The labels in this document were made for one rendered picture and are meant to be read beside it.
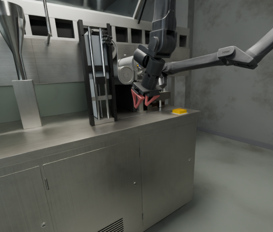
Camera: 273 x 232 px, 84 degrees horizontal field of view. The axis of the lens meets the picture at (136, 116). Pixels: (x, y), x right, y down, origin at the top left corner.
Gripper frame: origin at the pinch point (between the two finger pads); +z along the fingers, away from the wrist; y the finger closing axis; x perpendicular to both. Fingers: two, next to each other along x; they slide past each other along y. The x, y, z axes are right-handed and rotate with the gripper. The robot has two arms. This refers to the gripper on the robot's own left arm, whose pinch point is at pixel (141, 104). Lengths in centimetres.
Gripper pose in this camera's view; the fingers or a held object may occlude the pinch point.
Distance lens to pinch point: 64.2
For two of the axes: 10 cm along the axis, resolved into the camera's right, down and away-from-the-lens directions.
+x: 5.6, 6.3, -5.4
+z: -2.7, 7.6, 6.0
